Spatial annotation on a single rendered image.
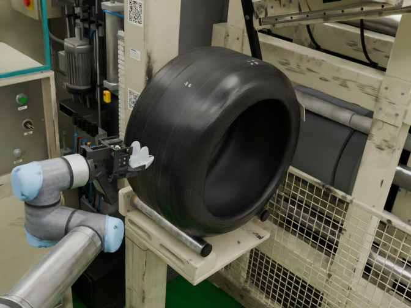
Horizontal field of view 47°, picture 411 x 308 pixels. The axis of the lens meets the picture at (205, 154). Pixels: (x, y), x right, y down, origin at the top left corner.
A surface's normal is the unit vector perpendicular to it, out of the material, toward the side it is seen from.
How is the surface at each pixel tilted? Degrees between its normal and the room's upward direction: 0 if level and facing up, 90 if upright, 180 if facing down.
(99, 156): 90
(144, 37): 90
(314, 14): 90
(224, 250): 0
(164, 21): 90
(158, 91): 45
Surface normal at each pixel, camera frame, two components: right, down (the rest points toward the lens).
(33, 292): 0.55, -0.74
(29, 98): 0.70, 0.39
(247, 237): 0.08, -0.87
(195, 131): 0.07, 0.07
